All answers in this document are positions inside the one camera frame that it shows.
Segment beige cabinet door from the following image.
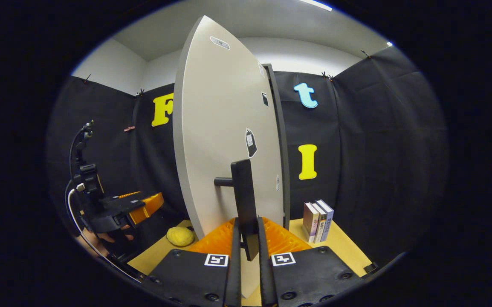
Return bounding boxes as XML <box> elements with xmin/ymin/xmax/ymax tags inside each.
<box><xmin>173</xmin><ymin>15</ymin><xmax>286</xmax><ymax>299</ymax></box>

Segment yellow bumpy toy fruit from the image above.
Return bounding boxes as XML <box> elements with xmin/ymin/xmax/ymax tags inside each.
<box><xmin>166</xmin><ymin>226</ymin><xmax>196</xmax><ymax>247</ymax></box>

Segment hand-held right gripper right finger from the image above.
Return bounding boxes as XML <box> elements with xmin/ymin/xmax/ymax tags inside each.
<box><xmin>257</xmin><ymin>216</ymin><xmax>364</xmax><ymax>307</ymax></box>

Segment white spine book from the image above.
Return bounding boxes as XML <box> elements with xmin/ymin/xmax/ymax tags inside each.
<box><xmin>313</xmin><ymin>203</ymin><xmax>327</xmax><ymax>243</ymax></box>

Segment black door handle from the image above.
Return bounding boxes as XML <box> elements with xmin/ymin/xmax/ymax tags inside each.
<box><xmin>214</xmin><ymin>159</ymin><xmax>260</xmax><ymax>261</ymax></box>

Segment long ceiling light panel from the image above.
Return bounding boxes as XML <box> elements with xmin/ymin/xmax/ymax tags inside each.
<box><xmin>299</xmin><ymin>0</ymin><xmax>333</xmax><ymax>12</ymax></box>

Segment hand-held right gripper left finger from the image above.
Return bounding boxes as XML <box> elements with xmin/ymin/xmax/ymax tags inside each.
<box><xmin>146</xmin><ymin>217</ymin><xmax>242</xmax><ymax>307</ymax></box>

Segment brown spine book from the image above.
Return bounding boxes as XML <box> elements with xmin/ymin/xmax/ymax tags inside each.
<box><xmin>303</xmin><ymin>202</ymin><xmax>320</xmax><ymax>243</ymax></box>

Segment grey cable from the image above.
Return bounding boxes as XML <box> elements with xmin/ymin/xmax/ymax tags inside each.
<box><xmin>65</xmin><ymin>188</ymin><xmax>144</xmax><ymax>283</ymax></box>

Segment lavender spine book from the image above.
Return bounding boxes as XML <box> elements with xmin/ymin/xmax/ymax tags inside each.
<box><xmin>316</xmin><ymin>199</ymin><xmax>335</xmax><ymax>243</ymax></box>

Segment black backdrop cloth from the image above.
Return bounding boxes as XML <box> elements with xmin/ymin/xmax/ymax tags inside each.
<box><xmin>46</xmin><ymin>45</ymin><xmax>449</xmax><ymax>273</ymax></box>

